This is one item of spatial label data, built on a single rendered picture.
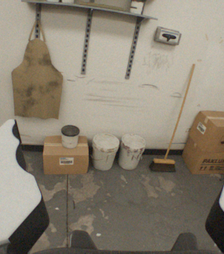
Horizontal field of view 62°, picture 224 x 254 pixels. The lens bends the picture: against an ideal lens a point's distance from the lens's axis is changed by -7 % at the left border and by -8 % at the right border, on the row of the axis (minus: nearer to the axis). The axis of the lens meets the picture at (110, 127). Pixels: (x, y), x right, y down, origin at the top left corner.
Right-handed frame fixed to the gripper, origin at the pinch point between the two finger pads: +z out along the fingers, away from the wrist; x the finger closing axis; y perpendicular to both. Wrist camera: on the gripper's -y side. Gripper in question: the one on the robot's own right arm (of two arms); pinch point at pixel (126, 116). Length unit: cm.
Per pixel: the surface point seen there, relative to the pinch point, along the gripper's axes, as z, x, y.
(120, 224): 96, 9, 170
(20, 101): 173, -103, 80
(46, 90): 178, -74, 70
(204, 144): 185, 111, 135
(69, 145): 162, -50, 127
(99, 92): 196, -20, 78
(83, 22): 191, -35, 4
